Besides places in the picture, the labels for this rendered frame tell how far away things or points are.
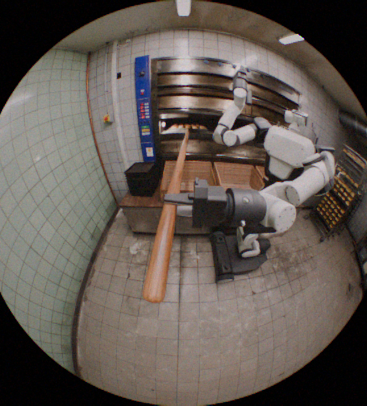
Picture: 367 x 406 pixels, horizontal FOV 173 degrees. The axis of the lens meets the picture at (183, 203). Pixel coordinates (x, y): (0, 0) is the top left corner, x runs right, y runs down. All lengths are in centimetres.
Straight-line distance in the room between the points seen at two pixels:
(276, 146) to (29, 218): 170
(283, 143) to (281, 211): 47
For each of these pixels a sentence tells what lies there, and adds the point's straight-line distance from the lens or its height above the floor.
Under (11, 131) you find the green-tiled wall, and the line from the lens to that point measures 129.
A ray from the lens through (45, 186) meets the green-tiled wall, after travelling 132.
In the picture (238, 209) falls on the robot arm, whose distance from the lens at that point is 24.
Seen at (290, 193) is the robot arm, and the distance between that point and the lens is 37.
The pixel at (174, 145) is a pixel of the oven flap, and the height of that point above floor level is 103.
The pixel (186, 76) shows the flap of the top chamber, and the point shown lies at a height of 184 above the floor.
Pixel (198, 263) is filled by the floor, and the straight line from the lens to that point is 146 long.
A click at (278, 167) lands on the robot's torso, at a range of 72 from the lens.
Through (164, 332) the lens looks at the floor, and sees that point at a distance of 140.
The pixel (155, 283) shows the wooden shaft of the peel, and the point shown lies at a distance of 16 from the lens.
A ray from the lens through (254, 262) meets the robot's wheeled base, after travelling 148.
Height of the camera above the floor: 136
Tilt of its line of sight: 41 degrees down
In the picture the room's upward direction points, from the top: straight up
